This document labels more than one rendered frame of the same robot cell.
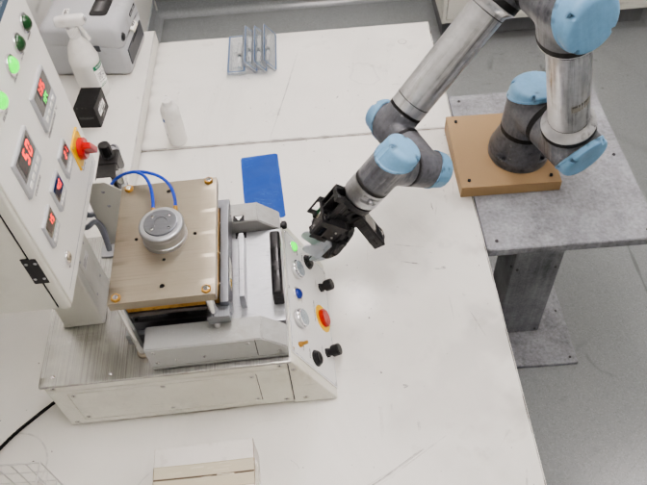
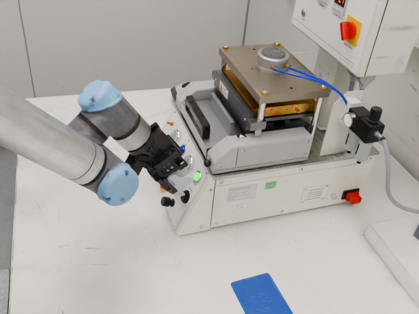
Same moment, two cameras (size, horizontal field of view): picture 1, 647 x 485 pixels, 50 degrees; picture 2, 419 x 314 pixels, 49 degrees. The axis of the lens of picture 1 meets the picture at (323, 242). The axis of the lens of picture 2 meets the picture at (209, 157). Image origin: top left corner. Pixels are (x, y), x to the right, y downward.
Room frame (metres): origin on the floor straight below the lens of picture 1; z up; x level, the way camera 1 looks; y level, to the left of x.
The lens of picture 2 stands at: (1.73, -0.22, 1.59)
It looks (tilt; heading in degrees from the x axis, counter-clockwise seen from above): 36 degrees down; 159
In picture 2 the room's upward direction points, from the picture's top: 6 degrees clockwise
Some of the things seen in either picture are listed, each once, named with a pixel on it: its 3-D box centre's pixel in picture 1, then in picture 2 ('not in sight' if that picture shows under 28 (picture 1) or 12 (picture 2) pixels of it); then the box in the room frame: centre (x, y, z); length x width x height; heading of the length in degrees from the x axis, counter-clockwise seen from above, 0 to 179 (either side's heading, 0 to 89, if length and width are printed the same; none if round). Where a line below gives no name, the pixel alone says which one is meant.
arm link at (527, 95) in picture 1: (532, 104); not in sight; (1.24, -0.52, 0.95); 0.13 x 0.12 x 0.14; 23
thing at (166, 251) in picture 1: (151, 239); (284, 78); (0.82, 0.31, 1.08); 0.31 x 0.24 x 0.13; 1
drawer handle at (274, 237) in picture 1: (276, 266); (197, 116); (0.80, 0.09, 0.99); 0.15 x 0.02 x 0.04; 1
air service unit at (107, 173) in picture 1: (116, 178); (358, 130); (1.02, 0.41, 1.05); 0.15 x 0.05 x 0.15; 1
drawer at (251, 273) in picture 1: (206, 279); (246, 116); (0.80, 0.23, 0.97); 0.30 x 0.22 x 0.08; 91
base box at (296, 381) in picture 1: (199, 312); (255, 159); (0.82, 0.27, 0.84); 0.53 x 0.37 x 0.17; 91
